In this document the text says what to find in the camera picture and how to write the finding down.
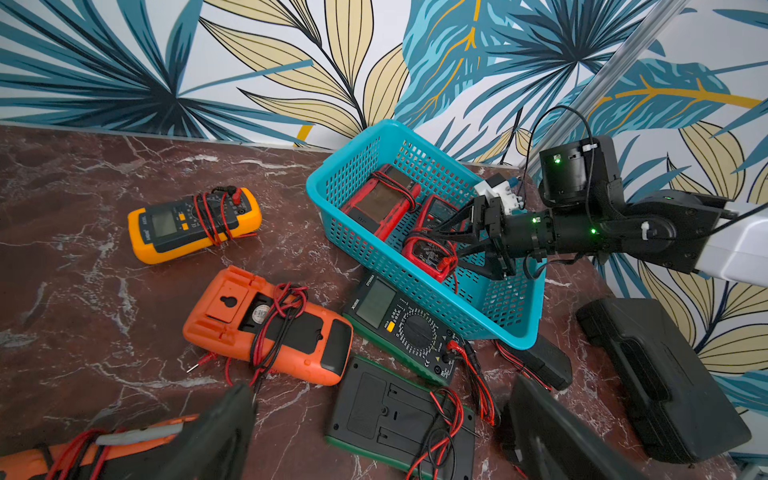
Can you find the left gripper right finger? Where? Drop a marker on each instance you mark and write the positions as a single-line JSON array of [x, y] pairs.
[[546, 441]]

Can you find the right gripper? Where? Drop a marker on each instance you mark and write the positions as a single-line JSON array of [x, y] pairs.
[[502, 239]]

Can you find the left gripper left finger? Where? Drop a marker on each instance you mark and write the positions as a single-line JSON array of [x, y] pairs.
[[212, 446]]

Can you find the red multimeter with display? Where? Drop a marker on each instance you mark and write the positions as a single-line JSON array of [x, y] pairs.
[[433, 243]]

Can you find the large red multimeter taped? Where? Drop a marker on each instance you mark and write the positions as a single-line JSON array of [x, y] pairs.
[[383, 201]]

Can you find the green multimeter face down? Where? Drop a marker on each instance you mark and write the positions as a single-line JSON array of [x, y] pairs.
[[423, 432]]

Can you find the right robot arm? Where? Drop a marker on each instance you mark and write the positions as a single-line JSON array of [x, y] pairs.
[[586, 214]]

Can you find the orange multimeter near left arm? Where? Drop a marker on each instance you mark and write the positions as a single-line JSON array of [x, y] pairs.
[[95, 454]]

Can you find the black multimeter under basket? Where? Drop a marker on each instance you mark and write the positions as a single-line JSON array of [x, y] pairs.
[[544, 363]]

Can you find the green black dial multimeter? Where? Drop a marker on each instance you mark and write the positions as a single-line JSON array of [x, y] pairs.
[[398, 325]]

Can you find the orange multimeter face down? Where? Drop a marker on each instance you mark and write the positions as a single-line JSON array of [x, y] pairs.
[[242, 316]]

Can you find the yellow multimeter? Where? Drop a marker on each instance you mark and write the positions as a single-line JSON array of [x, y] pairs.
[[167, 231]]

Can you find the black plastic tool case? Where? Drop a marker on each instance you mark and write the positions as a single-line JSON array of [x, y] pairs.
[[675, 406]]

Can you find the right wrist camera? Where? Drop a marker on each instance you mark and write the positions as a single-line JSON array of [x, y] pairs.
[[498, 186]]

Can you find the right aluminium corner post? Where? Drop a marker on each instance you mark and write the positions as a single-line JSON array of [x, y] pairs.
[[619, 64]]

